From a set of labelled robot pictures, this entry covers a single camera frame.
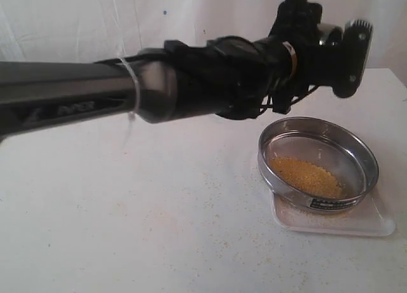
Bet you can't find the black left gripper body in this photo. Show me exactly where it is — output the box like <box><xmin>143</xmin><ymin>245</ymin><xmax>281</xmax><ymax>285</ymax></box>
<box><xmin>270</xmin><ymin>0</ymin><xmax>344</xmax><ymax>93</ymax></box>

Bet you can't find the stainless steel cup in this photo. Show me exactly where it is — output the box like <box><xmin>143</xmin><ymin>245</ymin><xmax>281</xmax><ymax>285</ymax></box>
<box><xmin>317</xmin><ymin>23</ymin><xmax>343</xmax><ymax>46</ymax></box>

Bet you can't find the round steel sieve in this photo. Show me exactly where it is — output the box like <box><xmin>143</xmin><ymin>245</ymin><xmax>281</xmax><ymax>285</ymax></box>
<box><xmin>258</xmin><ymin>117</ymin><xmax>379</xmax><ymax>214</ymax></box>

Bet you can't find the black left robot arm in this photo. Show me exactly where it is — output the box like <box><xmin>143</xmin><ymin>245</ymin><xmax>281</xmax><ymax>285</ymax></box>
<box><xmin>1</xmin><ymin>0</ymin><xmax>352</xmax><ymax>137</ymax></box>

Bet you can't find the yellow grain pile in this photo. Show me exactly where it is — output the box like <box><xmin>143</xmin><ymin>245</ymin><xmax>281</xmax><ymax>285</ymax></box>
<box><xmin>269</xmin><ymin>157</ymin><xmax>345</xmax><ymax>199</ymax></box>

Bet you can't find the white plastic tray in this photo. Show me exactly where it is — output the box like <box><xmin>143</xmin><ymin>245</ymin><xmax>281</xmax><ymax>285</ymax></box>
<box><xmin>270</xmin><ymin>192</ymin><xmax>396</xmax><ymax>237</ymax></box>

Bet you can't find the white backdrop curtain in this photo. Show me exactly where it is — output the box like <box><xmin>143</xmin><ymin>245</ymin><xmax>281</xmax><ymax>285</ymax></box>
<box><xmin>1</xmin><ymin>0</ymin><xmax>406</xmax><ymax>76</ymax></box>

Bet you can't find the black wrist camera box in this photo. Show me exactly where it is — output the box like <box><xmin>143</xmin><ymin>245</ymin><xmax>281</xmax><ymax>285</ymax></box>
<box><xmin>333</xmin><ymin>19</ymin><xmax>373</xmax><ymax>99</ymax></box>

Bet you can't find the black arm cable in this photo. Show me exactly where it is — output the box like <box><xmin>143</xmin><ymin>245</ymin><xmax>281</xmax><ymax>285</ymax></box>
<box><xmin>260</xmin><ymin>79</ymin><xmax>319</xmax><ymax>112</ymax></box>

